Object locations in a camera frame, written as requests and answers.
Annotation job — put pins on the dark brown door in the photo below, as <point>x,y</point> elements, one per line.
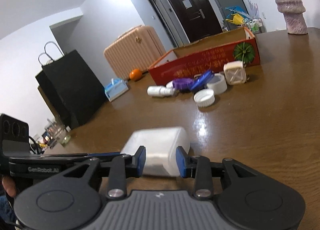
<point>197,18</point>

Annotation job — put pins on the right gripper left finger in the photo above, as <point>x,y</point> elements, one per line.
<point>123,167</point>

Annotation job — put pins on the yellow watering can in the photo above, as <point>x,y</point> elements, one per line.
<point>235,18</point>

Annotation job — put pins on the white pill bottle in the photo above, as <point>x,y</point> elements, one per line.
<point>160,144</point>

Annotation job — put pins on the orange fruit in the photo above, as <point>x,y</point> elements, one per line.
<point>135,75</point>

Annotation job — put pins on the person's left hand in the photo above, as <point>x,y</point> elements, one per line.
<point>9,186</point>

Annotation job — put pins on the glass jar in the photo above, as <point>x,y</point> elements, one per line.
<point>57,131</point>

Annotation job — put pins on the cream square container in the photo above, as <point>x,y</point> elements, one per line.
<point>235,73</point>

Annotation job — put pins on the white spray bottle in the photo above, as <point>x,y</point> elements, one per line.
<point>160,91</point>

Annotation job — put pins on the pink textured vase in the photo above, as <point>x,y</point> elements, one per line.
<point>292,11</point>

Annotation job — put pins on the small white round cap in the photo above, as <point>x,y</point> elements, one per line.
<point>169,85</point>

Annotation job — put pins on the purple gear-shaped lid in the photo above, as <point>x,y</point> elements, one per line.
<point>182,84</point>

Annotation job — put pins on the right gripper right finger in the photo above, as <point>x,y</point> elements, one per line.
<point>199,169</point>

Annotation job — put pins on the red cardboard box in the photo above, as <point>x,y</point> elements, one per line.
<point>210,53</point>

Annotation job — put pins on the pink ribbed suitcase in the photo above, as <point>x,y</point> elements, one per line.
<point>137,48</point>

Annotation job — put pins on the white ribbed cap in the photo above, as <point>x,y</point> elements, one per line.
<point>204,98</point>

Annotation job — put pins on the blue tissue pack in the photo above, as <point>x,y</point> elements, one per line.
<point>115,89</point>

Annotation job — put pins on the black paper bag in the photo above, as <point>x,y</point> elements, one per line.
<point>72,88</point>

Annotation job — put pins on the blue round lid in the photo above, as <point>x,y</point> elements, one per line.
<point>201,81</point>

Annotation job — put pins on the white cylinder cup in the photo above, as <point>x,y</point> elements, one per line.
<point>217,84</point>

